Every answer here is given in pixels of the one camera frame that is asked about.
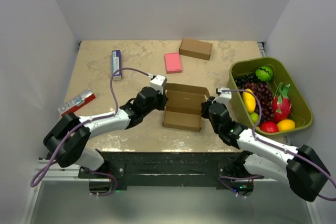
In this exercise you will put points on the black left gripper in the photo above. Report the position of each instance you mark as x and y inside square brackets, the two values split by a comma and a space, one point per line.
[163, 99]

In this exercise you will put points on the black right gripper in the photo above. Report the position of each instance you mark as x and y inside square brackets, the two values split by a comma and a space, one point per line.
[204, 107]

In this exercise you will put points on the brown cardboard box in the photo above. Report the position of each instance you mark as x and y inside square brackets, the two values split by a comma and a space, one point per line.
[183, 108]
[195, 48]

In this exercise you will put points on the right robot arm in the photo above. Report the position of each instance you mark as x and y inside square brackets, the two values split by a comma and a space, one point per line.
[299, 167]

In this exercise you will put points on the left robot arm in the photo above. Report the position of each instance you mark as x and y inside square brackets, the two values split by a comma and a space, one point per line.
[68, 139]

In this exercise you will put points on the purple toothpaste box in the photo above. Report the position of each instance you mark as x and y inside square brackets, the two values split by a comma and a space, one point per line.
[116, 63]

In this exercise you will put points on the closed brown cardboard box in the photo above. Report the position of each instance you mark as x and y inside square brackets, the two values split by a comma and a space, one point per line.
[195, 48]

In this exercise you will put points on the red white toothpaste box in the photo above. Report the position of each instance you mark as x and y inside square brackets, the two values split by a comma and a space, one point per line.
[76, 102]

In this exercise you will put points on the green toy lime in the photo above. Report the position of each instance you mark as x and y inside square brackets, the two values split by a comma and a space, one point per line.
[254, 117]

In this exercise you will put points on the pink sticky note pad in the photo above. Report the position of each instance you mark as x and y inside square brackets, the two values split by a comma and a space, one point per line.
[172, 63]

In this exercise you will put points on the dark blue toy grapes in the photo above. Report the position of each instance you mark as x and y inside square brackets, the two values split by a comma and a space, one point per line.
[246, 81]

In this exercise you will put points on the red purple toy grapes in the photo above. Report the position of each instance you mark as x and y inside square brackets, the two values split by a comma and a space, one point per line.
[265, 96]

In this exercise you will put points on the red toy apple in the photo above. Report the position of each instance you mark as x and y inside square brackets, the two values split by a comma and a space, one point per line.
[269, 127]

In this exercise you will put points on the green toy melon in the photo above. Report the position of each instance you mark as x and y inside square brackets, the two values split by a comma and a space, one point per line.
[264, 73]

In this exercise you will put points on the pink toy dragon fruit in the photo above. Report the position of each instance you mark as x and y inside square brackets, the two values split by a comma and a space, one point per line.
[281, 104]

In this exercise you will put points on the orange yellow toy fruit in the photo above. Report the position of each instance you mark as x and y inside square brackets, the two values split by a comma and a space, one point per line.
[286, 125]

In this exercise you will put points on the olive green plastic bin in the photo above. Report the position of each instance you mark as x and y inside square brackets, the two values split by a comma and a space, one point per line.
[300, 113]

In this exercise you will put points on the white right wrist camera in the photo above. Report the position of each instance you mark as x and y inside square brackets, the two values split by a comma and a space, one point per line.
[223, 96]

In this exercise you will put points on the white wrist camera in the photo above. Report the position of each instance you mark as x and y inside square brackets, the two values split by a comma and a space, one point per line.
[223, 96]
[158, 83]

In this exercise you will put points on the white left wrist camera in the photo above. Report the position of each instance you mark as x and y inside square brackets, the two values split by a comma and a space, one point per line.
[158, 83]

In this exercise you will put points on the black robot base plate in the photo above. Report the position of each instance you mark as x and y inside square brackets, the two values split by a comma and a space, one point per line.
[168, 169]

